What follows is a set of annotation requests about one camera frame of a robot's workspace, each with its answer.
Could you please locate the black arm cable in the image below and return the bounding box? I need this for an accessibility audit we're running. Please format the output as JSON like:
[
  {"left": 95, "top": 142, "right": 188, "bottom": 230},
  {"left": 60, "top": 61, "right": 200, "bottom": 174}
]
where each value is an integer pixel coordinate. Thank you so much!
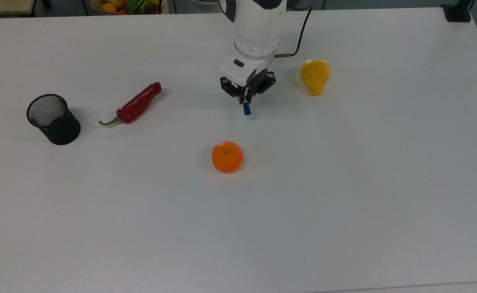
[{"left": 274, "top": 6, "right": 314, "bottom": 58}]

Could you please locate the basket of toy fruit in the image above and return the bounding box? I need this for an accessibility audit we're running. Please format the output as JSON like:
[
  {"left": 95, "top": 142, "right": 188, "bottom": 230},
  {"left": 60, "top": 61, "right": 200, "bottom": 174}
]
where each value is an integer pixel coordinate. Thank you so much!
[{"left": 90, "top": 0, "right": 166, "bottom": 15}]

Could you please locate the orange mandarin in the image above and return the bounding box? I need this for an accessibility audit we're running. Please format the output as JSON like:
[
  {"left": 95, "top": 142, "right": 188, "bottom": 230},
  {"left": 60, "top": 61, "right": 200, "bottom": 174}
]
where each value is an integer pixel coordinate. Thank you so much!
[{"left": 211, "top": 141, "right": 244, "bottom": 174}]

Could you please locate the beige wooden table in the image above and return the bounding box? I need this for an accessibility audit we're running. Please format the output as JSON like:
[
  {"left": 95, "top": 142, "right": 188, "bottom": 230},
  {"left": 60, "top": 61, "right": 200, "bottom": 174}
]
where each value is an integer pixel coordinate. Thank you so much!
[{"left": 0, "top": 0, "right": 37, "bottom": 17}]

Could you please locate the black mesh pen cup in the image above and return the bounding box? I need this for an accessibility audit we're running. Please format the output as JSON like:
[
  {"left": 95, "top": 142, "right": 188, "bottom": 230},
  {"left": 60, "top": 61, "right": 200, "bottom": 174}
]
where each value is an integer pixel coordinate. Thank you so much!
[{"left": 26, "top": 94, "right": 82, "bottom": 146}]

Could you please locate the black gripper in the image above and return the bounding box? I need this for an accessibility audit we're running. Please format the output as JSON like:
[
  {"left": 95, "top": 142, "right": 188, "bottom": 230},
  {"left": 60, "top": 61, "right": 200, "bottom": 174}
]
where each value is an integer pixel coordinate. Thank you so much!
[{"left": 220, "top": 68, "right": 277, "bottom": 105}]

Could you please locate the red chili pepper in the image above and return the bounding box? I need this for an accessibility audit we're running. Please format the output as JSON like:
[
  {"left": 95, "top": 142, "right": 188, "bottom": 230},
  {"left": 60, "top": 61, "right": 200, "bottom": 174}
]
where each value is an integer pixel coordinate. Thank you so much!
[{"left": 99, "top": 81, "right": 163, "bottom": 127}]

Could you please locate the yellow pear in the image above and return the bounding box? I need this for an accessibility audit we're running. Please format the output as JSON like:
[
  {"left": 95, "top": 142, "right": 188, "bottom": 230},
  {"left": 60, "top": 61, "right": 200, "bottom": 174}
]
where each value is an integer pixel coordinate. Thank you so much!
[{"left": 299, "top": 59, "right": 331, "bottom": 97}]

